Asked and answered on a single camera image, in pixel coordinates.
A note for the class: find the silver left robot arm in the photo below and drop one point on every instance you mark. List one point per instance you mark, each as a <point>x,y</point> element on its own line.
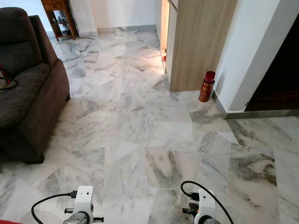
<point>77,218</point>

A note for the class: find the red spray can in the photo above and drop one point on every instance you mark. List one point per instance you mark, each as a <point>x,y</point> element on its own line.
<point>206,88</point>

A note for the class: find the light wood cabinet panel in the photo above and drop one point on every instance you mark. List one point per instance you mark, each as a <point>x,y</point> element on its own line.
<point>201,46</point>

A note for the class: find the small red object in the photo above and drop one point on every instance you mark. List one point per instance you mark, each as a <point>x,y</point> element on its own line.
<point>164,58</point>

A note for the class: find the brown fabric armchair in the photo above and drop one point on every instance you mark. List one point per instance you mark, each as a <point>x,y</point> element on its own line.
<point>32,93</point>

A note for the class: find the dark wooden side table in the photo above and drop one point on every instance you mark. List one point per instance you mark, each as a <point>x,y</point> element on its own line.
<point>51,4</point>

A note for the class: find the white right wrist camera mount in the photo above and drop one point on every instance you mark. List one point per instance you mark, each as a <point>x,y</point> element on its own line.
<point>205,205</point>

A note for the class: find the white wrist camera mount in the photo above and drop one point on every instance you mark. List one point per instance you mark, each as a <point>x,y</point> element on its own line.
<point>84,198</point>
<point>205,205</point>

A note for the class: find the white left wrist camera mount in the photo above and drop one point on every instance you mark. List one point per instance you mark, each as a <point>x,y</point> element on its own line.
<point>84,198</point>

